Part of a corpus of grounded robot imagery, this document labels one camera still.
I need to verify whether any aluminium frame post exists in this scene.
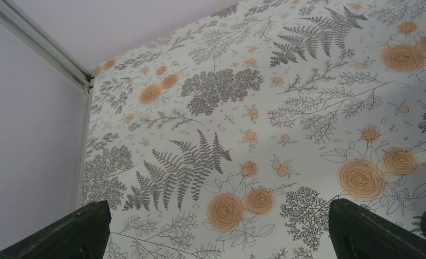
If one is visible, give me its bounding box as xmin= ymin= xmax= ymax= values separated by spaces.
xmin=0 ymin=1 xmax=94 ymax=209

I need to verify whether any floral patterned table mat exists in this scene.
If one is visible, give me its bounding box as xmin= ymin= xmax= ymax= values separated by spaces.
xmin=81 ymin=1 xmax=426 ymax=258

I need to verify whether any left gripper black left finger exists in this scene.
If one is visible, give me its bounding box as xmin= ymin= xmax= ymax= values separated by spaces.
xmin=0 ymin=200 xmax=111 ymax=258

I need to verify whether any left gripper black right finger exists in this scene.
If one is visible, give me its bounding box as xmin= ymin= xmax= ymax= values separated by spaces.
xmin=328 ymin=199 xmax=426 ymax=258

